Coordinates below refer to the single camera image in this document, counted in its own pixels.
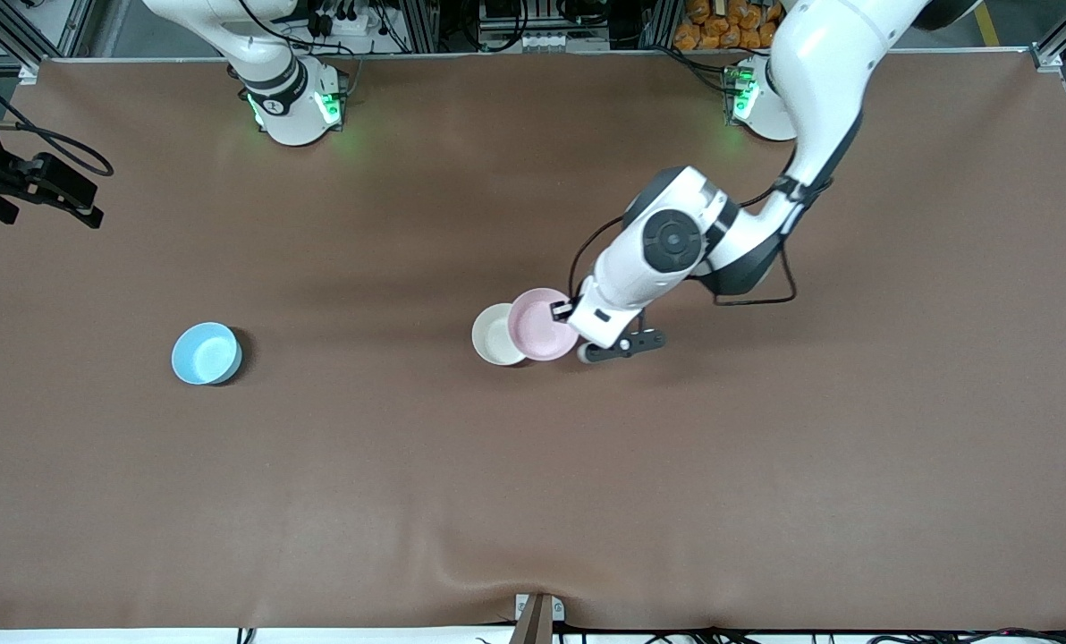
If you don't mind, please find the brown table cover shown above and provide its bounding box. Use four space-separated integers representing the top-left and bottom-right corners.
0 49 1066 631

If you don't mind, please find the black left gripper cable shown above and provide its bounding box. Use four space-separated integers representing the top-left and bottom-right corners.
571 174 833 307

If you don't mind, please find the grey metal mount bracket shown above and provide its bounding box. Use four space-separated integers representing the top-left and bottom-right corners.
515 594 565 623

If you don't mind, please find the power strip with black plugs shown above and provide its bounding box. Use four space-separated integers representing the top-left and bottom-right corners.
305 0 364 37

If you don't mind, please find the white bowl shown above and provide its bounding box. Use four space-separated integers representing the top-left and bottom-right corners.
471 303 529 367

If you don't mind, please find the bag of orange snacks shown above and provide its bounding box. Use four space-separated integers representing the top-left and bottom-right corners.
673 0 784 51

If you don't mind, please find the brown camera pole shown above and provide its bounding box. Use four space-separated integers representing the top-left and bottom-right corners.
508 595 554 644

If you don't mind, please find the light blue bowl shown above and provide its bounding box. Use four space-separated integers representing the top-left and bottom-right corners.
172 322 243 386

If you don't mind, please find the pink bowl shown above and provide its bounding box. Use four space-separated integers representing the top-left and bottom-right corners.
508 288 580 362

